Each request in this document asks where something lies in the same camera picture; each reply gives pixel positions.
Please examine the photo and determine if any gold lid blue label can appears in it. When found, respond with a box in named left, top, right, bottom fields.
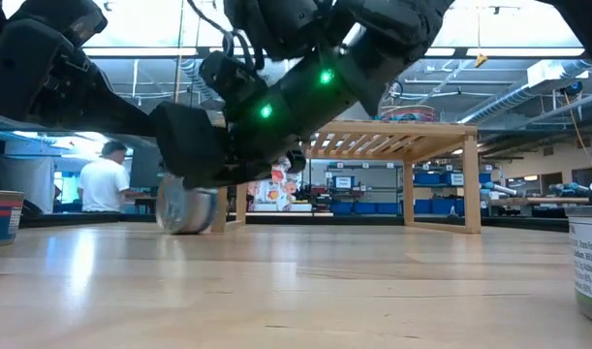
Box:
left=0, top=189, right=25, bottom=249
left=380, top=103, right=441, bottom=123
left=154, top=173, right=220, bottom=237

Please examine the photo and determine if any white blue cylinder device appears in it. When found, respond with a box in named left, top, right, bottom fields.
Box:
left=483, top=180, right=519, bottom=198

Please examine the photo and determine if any silver ventilation duct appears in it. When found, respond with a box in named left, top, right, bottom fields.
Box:
left=457, top=60, right=592, bottom=125

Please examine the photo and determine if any black hanging camera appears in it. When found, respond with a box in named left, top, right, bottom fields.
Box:
left=383, top=79, right=406, bottom=102

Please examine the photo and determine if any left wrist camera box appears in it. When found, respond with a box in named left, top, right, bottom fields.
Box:
left=14, top=0, right=109, bottom=49

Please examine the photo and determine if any wooden workbench top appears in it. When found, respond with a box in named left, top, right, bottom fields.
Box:
left=488, top=196, right=590, bottom=206

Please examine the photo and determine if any wooden slatted shelf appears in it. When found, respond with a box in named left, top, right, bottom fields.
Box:
left=210, top=119, right=483, bottom=236

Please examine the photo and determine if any black aluminium table frame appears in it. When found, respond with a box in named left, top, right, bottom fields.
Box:
left=17, top=211, right=572, bottom=234

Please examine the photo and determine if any person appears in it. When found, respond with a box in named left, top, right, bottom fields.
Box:
left=77, top=140, right=134, bottom=214

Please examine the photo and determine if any floral print poster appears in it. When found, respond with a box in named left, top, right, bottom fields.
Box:
left=246, top=162, right=301, bottom=212

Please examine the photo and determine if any silver lid green label can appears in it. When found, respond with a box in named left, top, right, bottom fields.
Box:
left=565, top=204, right=592, bottom=329

